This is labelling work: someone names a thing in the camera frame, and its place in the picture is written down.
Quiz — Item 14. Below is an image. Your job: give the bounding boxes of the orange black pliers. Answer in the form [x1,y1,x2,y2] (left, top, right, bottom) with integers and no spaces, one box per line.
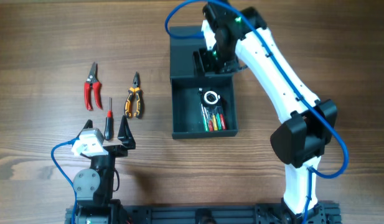
[124,72,144,119]

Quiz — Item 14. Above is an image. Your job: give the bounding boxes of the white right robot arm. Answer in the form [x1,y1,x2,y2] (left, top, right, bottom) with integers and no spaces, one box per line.
[200,1,340,220]

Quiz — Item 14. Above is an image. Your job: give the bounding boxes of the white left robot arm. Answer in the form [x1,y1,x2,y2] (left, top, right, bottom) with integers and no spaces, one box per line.
[65,73,141,223]

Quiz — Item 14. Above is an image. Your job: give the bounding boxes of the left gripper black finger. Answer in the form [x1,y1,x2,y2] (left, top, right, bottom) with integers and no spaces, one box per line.
[77,119,93,139]
[118,115,136,150]

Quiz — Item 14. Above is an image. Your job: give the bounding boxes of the clear plastic screwdriver case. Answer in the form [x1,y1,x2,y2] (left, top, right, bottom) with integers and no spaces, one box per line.
[200,104,227,132]

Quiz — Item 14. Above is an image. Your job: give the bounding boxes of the black round tape measure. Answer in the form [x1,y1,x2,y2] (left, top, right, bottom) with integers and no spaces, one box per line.
[198,88,220,107]

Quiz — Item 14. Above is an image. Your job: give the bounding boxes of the black red screwdriver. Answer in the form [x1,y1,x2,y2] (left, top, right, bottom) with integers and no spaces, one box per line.
[104,97,114,141]

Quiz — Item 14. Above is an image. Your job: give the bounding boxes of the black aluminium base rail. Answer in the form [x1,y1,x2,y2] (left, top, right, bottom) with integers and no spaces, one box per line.
[64,202,341,224]

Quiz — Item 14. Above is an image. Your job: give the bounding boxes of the red handled pruning shears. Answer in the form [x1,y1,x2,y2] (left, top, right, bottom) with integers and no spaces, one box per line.
[83,62,103,111]

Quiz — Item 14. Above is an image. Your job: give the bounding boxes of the dark green box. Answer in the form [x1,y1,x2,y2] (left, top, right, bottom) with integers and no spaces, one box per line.
[170,37,238,139]

